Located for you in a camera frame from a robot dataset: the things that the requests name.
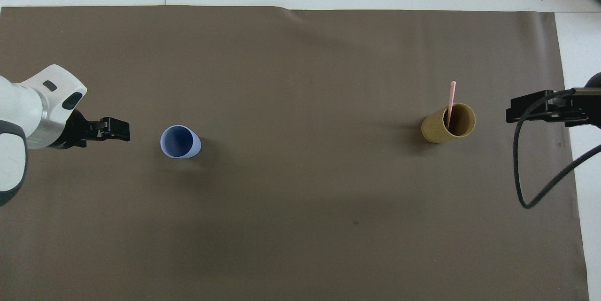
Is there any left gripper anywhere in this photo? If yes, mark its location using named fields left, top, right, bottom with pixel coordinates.
left=55, top=108, right=91, bottom=150

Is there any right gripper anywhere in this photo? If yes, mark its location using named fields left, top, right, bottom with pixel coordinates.
left=562, top=72, right=601, bottom=128

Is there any blue cup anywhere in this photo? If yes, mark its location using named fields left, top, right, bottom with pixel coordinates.
left=160, top=125, right=202, bottom=160

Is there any pink chopstick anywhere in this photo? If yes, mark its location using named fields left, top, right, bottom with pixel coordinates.
left=447, top=81, right=457, bottom=131

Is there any mustard yellow cup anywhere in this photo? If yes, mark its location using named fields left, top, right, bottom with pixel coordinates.
left=421, top=103, right=476, bottom=144

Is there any black cable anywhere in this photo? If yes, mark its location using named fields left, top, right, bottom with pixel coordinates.
left=513, top=87, right=601, bottom=209

